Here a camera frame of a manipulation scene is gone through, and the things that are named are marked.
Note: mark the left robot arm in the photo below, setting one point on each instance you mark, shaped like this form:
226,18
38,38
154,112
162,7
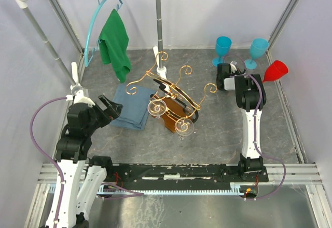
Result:
72,201

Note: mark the folded blue cloth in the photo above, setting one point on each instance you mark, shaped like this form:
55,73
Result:
134,114

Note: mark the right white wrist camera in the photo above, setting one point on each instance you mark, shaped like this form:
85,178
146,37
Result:
234,65

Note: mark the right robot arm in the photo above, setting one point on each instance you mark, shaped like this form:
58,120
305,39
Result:
250,99

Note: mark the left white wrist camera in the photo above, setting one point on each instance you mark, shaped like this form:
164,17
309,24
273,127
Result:
80,99

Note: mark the blue wine glass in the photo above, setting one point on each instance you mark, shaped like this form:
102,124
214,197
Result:
222,47
258,48

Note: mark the red wine glass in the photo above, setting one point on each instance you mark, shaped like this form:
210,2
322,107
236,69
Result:
275,71

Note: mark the blue wine glass back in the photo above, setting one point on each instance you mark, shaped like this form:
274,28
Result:
258,48

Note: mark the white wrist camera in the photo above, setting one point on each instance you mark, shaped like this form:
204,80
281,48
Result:
234,65
80,99

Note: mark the clear wine glass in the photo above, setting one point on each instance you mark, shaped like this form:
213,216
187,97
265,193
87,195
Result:
184,127
157,108
78,92

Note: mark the teal clothes hanger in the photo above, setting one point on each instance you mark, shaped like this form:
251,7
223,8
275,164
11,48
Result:
89,54

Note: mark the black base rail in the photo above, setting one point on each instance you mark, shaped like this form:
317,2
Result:
172,177

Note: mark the gold wire wine glass rack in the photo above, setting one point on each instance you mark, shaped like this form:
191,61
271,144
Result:
179,104

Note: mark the clear wine glass front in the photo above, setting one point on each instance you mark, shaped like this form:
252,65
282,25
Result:
184,127

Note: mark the blue wine glass front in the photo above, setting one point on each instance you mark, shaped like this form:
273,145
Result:
222,47

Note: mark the green cloth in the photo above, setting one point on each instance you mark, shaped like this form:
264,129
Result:
113,43

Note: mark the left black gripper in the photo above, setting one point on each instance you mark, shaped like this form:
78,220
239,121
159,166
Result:
114,110

